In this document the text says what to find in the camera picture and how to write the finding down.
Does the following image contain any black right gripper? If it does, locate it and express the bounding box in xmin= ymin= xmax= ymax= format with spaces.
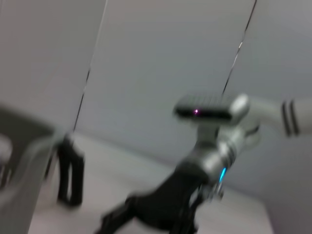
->
xmin=94 ymin=162 xmax=220 ymax=234

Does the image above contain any grey perforated storage basket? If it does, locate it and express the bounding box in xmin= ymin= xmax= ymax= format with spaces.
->
xmin=0 ymin=104 xmax=58 ymax=234

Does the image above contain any glass carafe black lid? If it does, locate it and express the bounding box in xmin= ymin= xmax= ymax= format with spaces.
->
xmin=24 ymin=131 xmax=86 ymax=208

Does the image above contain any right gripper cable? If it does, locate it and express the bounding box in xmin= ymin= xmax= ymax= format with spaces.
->
xmin=211 ymin=181 xmax=225 ymax=201

